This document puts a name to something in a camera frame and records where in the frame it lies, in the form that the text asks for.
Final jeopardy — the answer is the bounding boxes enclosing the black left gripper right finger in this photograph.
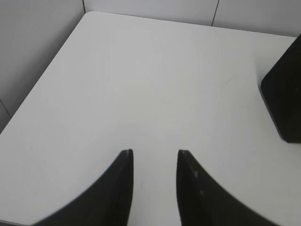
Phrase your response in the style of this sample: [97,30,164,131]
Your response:
[176,149,301,226]

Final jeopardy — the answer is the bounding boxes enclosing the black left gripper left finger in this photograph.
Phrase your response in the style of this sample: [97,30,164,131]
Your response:
[37,149,133,226]

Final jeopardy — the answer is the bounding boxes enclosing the black tote bag tan handles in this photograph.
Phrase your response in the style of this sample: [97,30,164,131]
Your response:
[261,36,301,143]

